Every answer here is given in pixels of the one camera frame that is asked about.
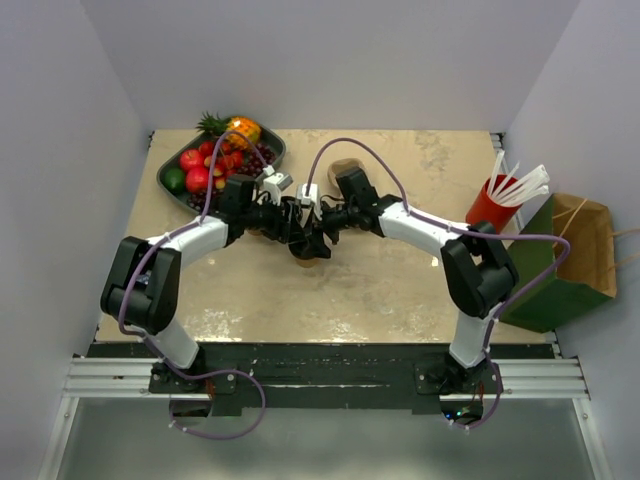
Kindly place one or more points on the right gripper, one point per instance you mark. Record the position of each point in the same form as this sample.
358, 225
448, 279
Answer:
315, 234

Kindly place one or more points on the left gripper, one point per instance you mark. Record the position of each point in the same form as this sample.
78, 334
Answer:
287, 229

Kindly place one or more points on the single brown paper cup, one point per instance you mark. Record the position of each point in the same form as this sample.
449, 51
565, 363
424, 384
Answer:
307, 263

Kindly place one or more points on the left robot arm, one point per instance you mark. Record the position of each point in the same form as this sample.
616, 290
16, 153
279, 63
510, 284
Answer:
142, 287

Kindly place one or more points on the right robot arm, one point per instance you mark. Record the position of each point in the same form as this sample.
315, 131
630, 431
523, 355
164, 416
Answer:
479, 273

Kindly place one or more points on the purple grapes bunch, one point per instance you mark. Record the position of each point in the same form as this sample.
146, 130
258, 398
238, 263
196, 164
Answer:
260, 155

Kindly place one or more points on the stack of cup carriers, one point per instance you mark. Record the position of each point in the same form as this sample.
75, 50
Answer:
339, 166

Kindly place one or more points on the grey fruit tray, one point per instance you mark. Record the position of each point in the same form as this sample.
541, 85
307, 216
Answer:
205, 143

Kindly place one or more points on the red apple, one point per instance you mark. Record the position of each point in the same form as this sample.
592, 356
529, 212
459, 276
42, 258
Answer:
198, 179
191, 159

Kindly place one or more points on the green lime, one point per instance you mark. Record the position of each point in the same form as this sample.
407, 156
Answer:
174, 180

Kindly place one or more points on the toy pineapple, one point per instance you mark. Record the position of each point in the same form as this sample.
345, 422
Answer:
245, 131

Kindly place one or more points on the red straw cup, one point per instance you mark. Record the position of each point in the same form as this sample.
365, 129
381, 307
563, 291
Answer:
486, 209

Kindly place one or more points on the green paper bag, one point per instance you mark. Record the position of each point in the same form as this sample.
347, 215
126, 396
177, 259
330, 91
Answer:
584, 281

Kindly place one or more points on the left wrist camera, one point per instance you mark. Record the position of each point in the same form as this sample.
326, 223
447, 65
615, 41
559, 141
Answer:
275, 183

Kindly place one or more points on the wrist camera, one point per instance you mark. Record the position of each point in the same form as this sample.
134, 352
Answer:
307, 196
275, 183

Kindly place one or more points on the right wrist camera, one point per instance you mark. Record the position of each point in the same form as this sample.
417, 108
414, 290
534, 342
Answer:
307, 196

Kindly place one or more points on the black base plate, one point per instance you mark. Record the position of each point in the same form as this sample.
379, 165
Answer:
228, 378

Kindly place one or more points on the aluminium rail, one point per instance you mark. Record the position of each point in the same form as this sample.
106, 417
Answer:
545, 379

